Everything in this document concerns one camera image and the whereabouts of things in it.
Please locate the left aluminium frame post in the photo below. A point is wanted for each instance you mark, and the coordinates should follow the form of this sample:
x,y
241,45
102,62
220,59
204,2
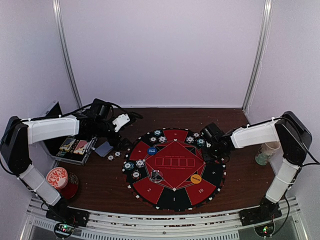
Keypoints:
x,y
65,53

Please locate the red gold card box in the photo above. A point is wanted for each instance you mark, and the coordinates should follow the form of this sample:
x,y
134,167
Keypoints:
x,y
81,147

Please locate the red floral round tin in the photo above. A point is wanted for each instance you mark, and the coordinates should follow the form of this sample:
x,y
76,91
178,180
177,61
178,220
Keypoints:
x,y
58,178

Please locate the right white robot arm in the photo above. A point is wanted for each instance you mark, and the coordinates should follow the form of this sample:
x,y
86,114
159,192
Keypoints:
x,y
285,132

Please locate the dark red round lid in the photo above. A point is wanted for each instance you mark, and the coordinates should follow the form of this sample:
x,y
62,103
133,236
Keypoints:
x,y
71,188

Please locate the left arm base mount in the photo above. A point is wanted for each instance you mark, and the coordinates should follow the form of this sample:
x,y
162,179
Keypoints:
x,y
61,212

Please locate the blue playing card deck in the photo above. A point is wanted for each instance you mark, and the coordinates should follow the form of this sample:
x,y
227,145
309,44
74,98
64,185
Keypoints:
x,y
104,149

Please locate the orange big blind button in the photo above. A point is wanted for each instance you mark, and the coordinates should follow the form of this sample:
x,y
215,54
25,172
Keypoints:
x,y
195,179

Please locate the black gold card box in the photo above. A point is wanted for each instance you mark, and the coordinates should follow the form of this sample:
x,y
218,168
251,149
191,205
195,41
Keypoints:
x,y
67,144

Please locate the single red black chip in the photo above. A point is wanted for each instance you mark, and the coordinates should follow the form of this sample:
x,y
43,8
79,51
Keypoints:
x,y
117,153

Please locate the red black chips seat seven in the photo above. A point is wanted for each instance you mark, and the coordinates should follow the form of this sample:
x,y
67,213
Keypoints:
x,y
196,135

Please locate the red black chips seat five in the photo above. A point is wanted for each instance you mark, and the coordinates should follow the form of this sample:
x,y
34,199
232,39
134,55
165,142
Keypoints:
x,y
153,139

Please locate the green chips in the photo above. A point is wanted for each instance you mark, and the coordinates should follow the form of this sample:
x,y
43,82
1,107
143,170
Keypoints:
x,y
128,166
201,142
157,132

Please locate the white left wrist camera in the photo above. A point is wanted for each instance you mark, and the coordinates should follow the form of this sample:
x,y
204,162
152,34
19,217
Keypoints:
x,y
120,122

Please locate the white chips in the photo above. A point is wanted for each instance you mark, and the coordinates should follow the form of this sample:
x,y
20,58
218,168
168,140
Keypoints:
x,y
140,164
190,139
162,139

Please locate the red black chips seat three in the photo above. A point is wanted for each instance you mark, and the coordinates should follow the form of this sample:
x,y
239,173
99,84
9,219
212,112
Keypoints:
x,y
136,174

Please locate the aluminium poker case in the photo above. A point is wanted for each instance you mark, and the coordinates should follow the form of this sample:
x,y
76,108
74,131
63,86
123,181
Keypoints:
x,y
51,146

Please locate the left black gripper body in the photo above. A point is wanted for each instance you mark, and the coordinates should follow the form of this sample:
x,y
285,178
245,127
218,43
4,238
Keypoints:
x,y
100,129

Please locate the front aluminium rail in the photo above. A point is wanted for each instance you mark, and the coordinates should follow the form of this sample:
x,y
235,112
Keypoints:
x,y
223,225

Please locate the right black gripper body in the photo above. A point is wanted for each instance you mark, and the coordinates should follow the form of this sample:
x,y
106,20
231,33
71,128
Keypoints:
x,y
214,154

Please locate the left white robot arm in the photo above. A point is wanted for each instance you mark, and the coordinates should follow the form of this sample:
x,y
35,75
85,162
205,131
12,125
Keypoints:
x,y
97,119

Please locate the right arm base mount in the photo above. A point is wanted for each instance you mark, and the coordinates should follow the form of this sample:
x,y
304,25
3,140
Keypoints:
x,y
253,216

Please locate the right aluminium frame post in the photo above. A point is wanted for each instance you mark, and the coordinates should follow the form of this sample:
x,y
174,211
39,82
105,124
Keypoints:
x,y
261,47

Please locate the aluminium frame post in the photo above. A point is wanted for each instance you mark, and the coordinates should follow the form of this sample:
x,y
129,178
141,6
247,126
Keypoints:
x,y
261,47
65,53

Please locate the red black chip stack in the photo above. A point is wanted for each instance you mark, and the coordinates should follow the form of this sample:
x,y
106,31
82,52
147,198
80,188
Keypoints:
x,y
110,157

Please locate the round red black poker mat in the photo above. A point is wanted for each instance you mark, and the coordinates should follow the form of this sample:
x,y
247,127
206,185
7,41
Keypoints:
x,y
178,161

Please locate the blue small blind button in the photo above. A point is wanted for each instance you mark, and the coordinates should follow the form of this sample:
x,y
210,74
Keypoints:
x,y
152,151

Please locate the patterned paper cup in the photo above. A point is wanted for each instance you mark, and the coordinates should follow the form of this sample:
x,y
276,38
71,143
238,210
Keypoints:
x,y
266,152

